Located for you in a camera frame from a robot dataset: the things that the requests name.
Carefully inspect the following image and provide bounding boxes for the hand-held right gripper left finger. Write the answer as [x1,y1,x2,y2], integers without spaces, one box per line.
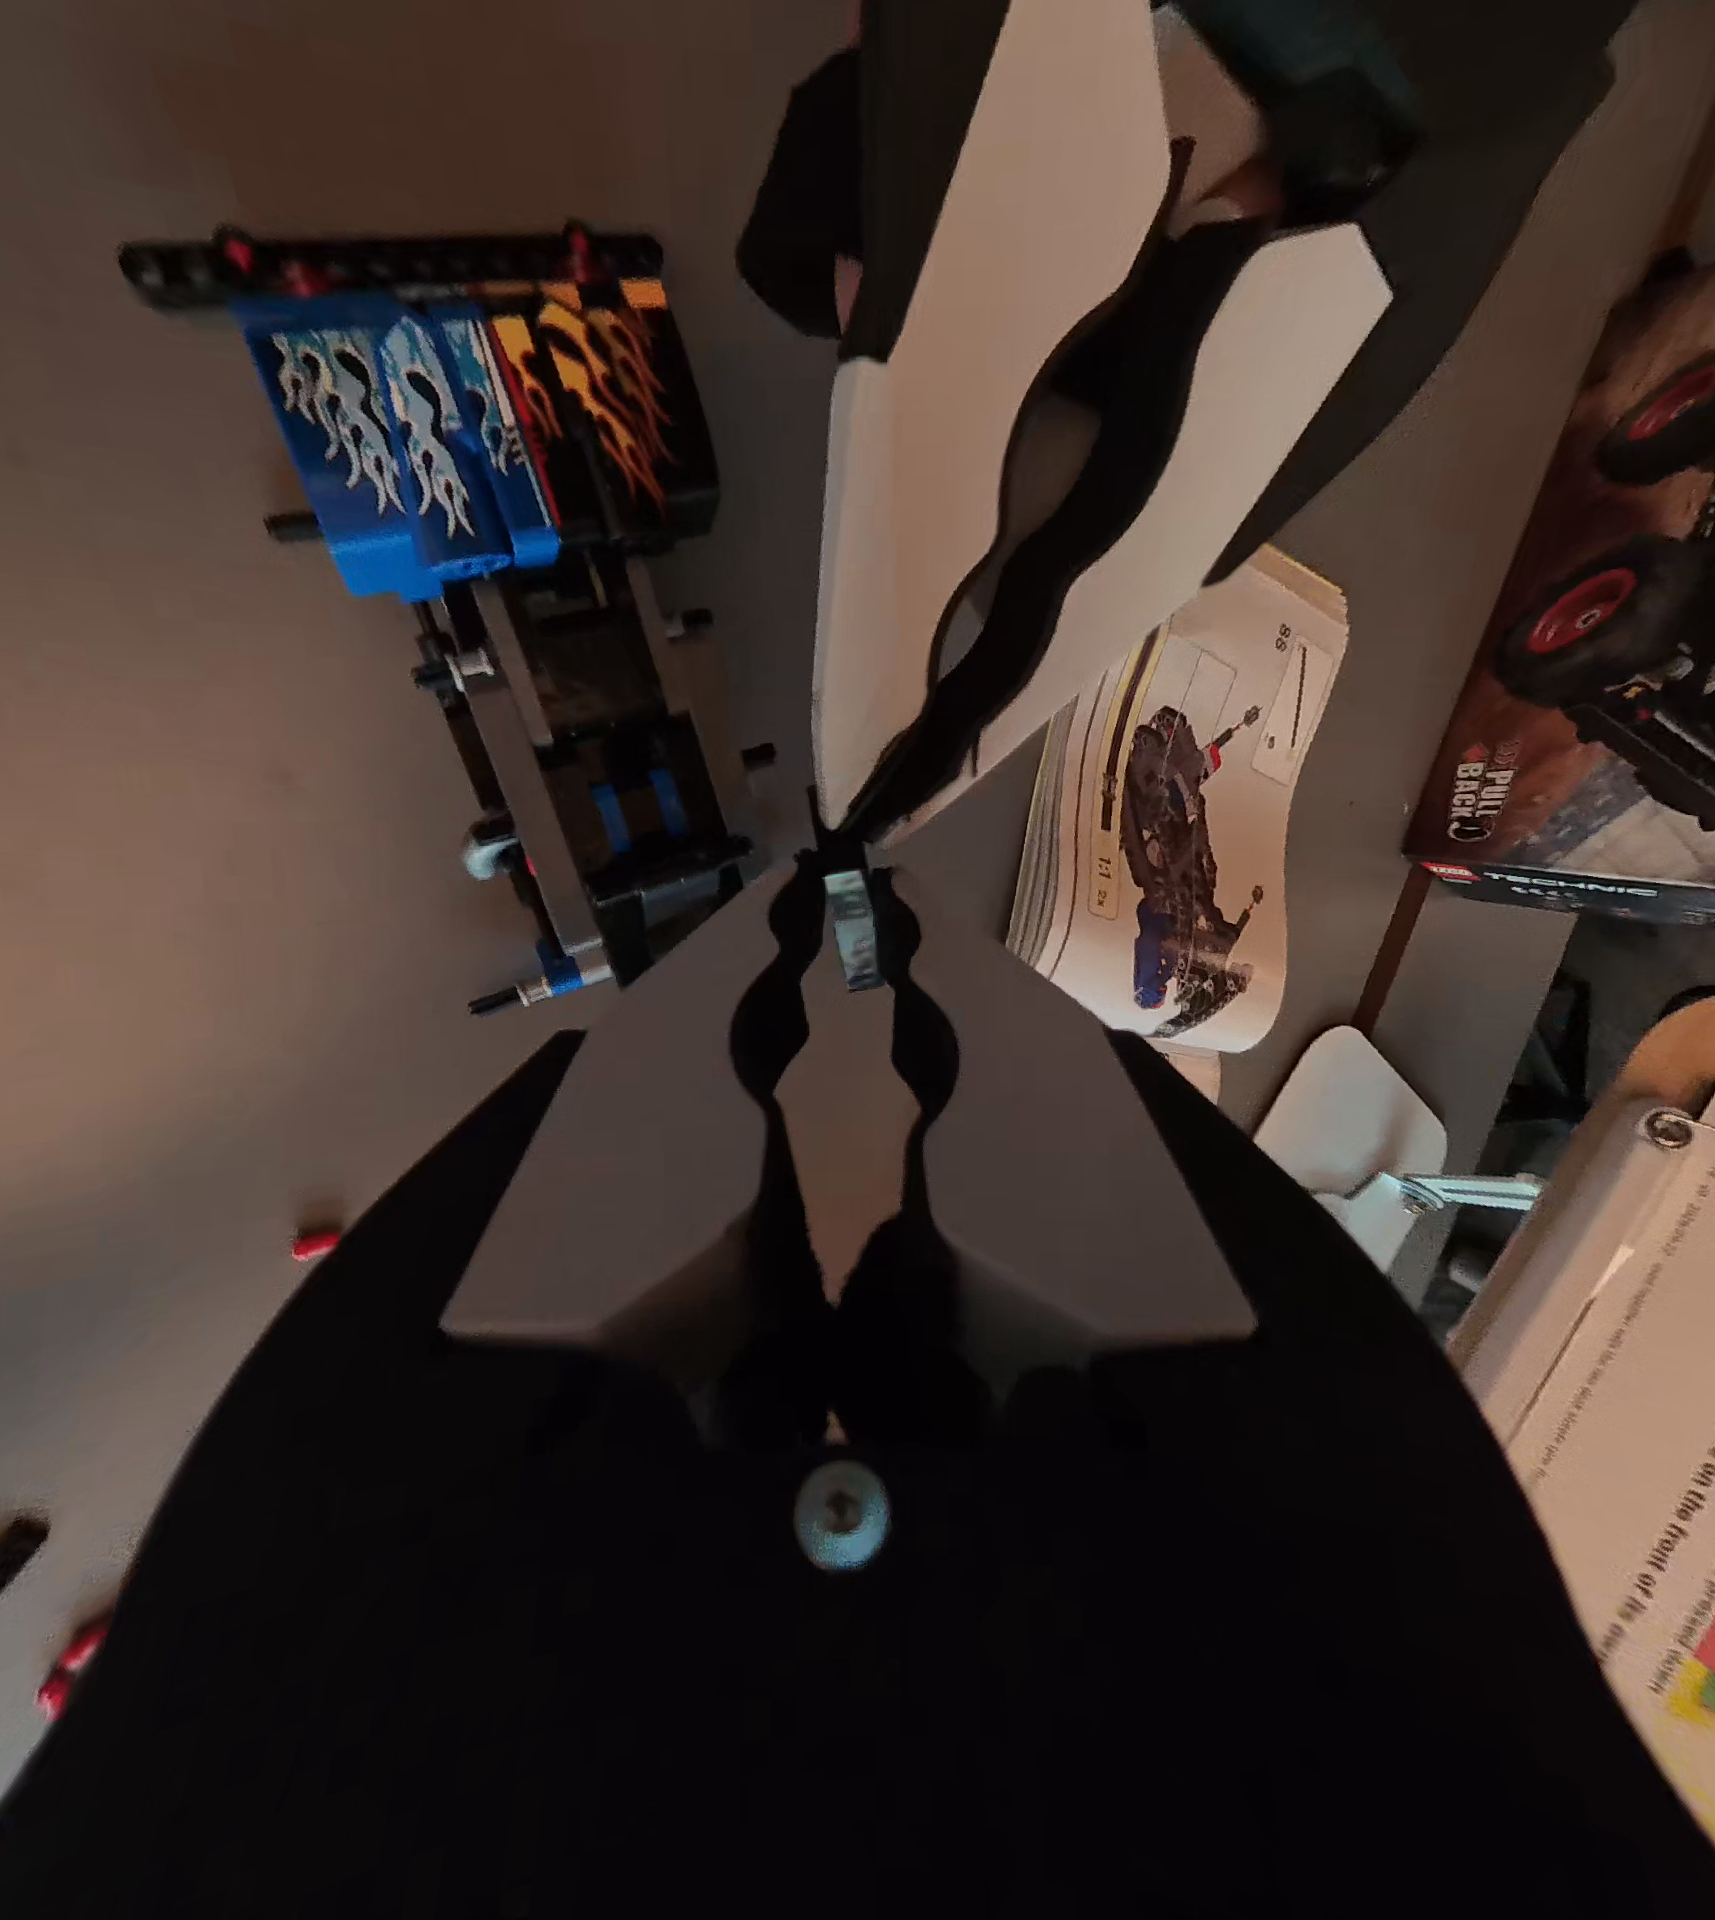
[438,853,848,1443]

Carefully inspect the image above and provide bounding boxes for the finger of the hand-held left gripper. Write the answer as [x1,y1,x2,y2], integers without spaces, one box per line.
[810,0,1195,842]
[842,217,1401,847]

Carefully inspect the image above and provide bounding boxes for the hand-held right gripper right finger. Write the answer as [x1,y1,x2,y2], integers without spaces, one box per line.
[840,867,1259,1435]

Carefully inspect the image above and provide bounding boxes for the red lego pins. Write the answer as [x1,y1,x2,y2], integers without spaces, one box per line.
[0,1222,342,1720]

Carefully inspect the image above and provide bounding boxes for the grey lego pin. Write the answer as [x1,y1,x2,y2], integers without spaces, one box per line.
[822,867,890,997]

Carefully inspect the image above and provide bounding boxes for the lego truck model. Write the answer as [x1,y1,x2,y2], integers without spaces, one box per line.
[120,222,784,1023]

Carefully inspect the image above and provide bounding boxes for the lego set box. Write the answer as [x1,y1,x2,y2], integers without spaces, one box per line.
[1401,225,1715,941]

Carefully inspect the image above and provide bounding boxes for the white wooden book stand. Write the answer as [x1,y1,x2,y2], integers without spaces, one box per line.
[1251,986,1715,1803]

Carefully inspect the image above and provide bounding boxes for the open instruction booklet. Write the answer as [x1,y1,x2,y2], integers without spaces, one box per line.
[1008,542,1351,1060]

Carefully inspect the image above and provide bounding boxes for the printed instruction sheet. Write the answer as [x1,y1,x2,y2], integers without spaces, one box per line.
[1471,1083,1715,1780]

